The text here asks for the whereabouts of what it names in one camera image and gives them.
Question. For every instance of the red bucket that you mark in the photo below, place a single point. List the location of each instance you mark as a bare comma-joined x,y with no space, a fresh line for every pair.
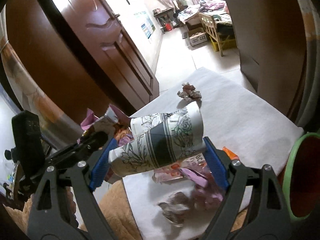
168,26

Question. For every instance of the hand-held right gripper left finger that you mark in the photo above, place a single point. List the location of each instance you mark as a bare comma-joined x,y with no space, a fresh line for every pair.
102,161

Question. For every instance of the green rimmed red bin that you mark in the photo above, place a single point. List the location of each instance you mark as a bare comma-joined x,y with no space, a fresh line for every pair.
307,180

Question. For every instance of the yellow crate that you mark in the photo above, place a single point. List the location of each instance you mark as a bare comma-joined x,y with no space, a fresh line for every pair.
228,44

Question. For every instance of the dark desk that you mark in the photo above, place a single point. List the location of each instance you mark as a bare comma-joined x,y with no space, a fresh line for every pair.
163,12

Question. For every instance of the brown wooden door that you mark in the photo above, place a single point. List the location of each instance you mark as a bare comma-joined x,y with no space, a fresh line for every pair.
75,42

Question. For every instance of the pink white wrapper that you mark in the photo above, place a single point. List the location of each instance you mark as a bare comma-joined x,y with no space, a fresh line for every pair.
110,120

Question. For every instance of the wall poster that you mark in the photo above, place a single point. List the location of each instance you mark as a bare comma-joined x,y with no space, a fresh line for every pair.
146,26

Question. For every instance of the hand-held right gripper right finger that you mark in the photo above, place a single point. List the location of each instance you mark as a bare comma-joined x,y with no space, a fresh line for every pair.
217,166

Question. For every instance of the bed with bedding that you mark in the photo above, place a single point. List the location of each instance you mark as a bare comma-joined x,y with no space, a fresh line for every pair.
212,7

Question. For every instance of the cardboard box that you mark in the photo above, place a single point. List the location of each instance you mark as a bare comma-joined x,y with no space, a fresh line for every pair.
198,38

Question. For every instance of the pink plastic wrapper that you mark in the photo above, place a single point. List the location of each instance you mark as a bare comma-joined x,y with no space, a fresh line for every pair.
205,195

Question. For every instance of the white sheet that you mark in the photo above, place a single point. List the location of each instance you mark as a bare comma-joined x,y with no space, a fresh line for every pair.
237,120

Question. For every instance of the orange snack bag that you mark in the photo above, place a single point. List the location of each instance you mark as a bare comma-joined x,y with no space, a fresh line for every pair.
231,154

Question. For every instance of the dark wooden cabinet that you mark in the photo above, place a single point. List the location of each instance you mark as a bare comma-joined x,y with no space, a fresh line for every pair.
262,42

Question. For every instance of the floral print paper cup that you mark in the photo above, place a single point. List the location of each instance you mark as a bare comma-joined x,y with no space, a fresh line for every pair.
160,142

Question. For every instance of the brown fuzzy blanket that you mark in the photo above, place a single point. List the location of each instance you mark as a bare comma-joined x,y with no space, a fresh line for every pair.
117,215

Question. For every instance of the wooden chair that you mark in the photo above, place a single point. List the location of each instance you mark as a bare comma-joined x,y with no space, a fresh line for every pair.
212,27

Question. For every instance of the crumpled paper ball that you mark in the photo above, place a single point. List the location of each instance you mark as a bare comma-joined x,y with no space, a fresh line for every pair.
175,207
188,92

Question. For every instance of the pink printed snack wrapper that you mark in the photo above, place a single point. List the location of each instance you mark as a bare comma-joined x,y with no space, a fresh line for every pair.
172,173

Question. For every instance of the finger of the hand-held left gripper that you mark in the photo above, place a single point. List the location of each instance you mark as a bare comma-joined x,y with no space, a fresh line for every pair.
95,140

